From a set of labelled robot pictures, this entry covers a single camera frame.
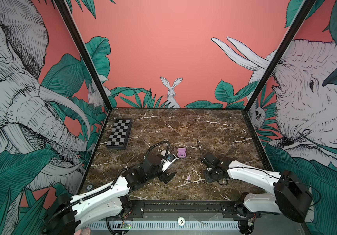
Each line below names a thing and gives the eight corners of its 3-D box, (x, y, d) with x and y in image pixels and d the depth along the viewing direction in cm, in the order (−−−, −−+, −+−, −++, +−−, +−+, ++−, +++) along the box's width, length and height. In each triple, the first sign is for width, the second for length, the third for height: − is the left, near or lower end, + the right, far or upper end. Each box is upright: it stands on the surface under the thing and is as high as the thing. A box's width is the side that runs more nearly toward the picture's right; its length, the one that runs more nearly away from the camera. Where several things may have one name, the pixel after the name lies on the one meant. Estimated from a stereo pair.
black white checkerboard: (107, 149, 99) (105, 146, 95) (116, 122, 114) (114, 119, 111) (125, 149, 99) (124, 146, 95) (132, 122, 114) (130, 119, 111)
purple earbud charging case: (177, 157, 95) (177, 155, 93) (176, 150, 99) (177, 148, 97) (186, 157, 95) (186, 155, 93) (185, 150, 99) (186, 148, 97)
